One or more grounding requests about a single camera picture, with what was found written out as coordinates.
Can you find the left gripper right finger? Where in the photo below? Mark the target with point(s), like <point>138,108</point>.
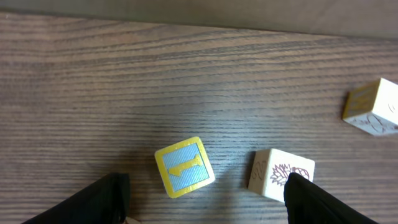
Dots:
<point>307,203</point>

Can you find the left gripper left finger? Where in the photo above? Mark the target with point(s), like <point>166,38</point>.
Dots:
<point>105,201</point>

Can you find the yellow top block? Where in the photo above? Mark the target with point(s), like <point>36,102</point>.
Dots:
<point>184,167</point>

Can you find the green letter block upper left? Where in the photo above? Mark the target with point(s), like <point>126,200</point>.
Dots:
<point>271,169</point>

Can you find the white block top centre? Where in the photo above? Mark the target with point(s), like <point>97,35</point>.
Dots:
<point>373,108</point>

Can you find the cardboard back wall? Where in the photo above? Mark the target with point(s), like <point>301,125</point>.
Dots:
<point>369,18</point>

